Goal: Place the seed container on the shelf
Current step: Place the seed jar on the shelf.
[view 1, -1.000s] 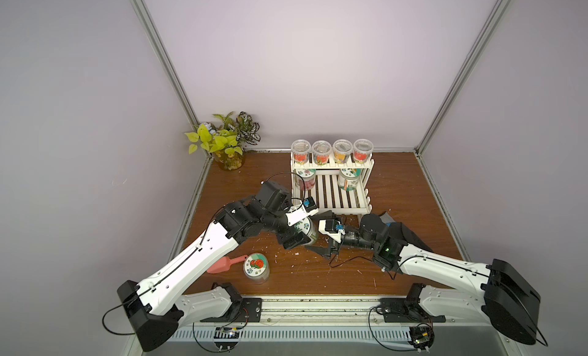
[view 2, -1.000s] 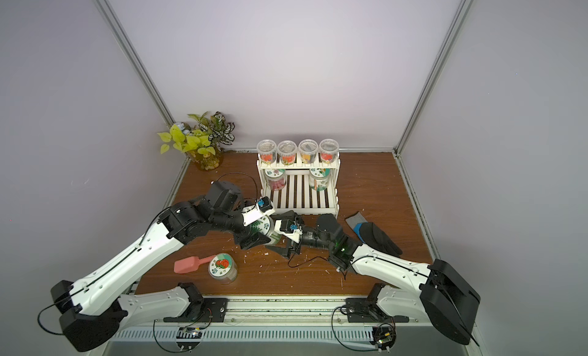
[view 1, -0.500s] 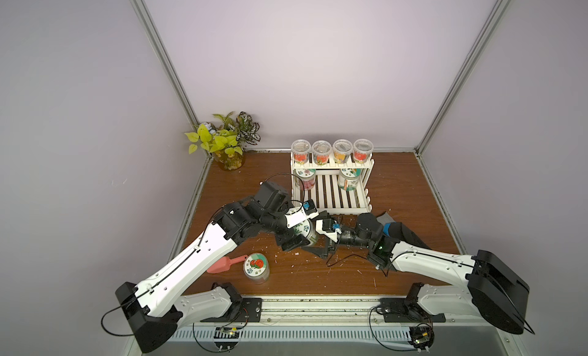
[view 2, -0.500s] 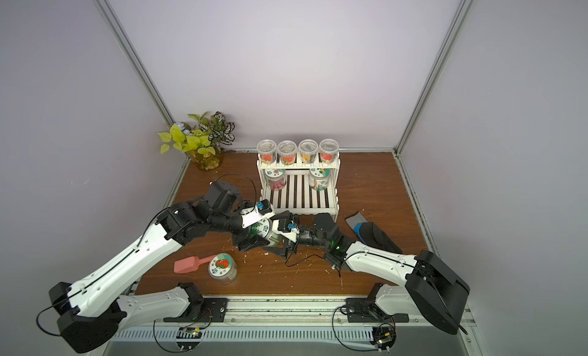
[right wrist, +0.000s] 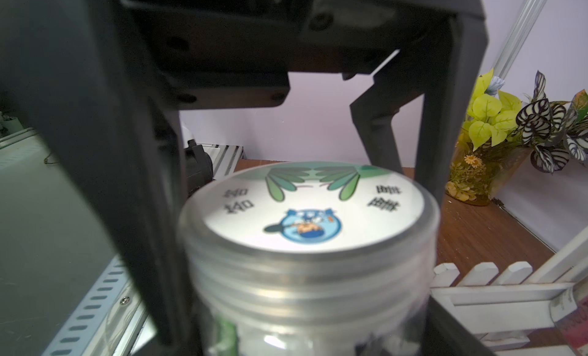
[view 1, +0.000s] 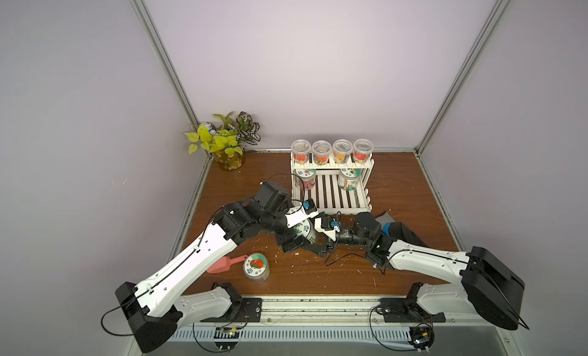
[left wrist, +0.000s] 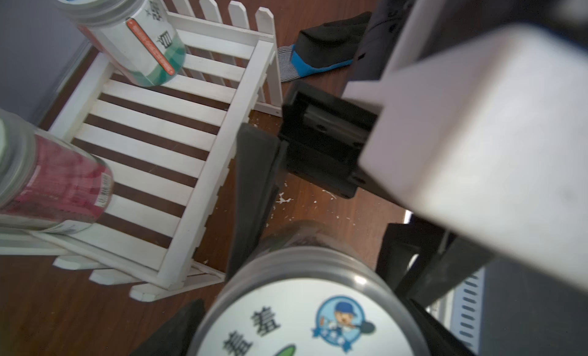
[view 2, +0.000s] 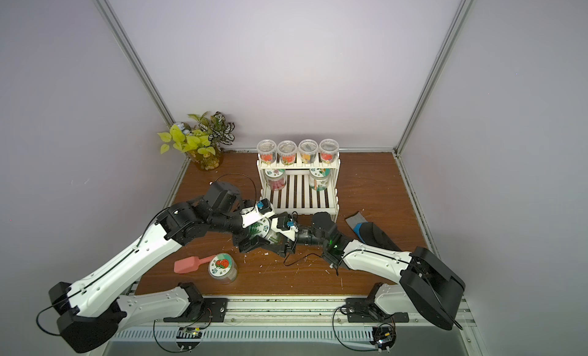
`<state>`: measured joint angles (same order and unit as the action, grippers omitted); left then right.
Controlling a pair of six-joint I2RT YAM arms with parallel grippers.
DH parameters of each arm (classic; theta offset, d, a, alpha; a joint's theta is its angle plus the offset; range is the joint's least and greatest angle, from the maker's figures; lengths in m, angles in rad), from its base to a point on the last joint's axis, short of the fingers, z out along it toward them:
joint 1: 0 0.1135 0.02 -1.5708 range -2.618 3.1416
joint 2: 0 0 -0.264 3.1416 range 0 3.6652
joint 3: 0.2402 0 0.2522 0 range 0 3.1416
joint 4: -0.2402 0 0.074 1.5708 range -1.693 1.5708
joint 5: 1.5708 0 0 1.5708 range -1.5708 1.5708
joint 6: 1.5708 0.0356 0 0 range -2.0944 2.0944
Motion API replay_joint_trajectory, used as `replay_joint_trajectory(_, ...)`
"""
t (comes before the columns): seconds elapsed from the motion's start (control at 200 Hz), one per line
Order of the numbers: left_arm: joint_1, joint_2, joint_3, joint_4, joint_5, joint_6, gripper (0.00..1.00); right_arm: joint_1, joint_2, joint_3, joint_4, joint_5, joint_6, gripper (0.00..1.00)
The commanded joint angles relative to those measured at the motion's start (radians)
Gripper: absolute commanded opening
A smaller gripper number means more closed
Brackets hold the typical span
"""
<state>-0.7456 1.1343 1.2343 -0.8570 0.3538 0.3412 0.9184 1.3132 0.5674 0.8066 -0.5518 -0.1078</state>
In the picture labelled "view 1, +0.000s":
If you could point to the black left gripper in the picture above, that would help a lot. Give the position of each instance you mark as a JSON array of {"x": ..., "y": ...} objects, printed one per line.
[{"x": 294, "y": 243}]

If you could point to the jar with tree lid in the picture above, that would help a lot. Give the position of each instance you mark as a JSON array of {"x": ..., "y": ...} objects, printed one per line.
[{"x": 306, "y": 230}]

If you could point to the jar with strawberry lid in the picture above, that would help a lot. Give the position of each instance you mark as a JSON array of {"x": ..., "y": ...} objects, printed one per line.
[{"x": 256, "y": 268}]

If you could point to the jar with orange flower lid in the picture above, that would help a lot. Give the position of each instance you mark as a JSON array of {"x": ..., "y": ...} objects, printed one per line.
[{"x": 348, "y": 179}]

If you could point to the clear seed container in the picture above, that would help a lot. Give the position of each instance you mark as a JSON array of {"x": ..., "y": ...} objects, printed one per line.
[
  {"x": 362, "y": 150},
  {"x": 321, "y": 150},
  {"x": 342, "y": 149}
]

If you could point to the clear container red seeds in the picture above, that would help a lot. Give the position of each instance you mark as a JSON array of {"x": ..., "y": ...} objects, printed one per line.
[{"x": 300, "y": 150}]

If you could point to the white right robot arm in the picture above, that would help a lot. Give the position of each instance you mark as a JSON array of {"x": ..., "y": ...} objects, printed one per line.
[{"x": 474, "y": 282}]

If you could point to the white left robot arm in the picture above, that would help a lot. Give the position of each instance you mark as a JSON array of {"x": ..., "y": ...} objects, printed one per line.
[{"x": 157, "y": 306}]

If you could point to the white wooden slatted shelf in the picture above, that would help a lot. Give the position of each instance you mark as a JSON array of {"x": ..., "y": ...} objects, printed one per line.
[{"x": 328, "y": 196}]

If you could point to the black blue garden glove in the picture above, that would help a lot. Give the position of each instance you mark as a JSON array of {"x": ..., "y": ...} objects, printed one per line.
[{"x": 398, "y": 230}]

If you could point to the pink plastic scoop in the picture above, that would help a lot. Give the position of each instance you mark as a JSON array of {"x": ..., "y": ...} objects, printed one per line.
[{"x": 225, "y": 263}]

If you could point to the left controller board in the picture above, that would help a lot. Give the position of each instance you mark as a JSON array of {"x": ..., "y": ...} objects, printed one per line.
[{"x": 226, "y": 339}]

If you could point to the controller board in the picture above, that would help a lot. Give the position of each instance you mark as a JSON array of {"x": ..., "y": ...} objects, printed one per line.
[
  {"x": 422, "y": 336},
  {"x": 226, "y": 339}
]

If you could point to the green potted plant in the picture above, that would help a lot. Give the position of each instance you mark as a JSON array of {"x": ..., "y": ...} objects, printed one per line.
[{"x": 225, "y": 143}]

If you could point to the right controller board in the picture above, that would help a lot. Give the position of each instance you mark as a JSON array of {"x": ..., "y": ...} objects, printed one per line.
[{"x": 422, "y": 336}]

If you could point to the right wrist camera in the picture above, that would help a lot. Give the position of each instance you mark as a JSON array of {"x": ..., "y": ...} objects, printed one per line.
[{"x": 331, "y": 234}]

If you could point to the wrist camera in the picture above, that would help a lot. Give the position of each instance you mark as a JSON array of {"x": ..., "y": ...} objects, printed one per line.
[
  {"x": 304, "y": 211},
  {"x": 331, "y": 234}
]

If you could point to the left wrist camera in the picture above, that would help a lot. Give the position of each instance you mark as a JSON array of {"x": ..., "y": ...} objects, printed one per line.
[{"x": 304, "y": 211}]

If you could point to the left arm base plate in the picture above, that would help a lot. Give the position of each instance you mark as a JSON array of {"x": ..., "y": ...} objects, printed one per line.
[{"x": 248, "y": 310}]

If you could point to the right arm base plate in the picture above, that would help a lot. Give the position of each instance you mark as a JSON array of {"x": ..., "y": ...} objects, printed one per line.
[{"x": 402, "y": 310}]

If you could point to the aluminium front rail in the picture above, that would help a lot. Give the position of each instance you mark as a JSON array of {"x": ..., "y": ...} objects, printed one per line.
[{"x": 327, "y": 310}]

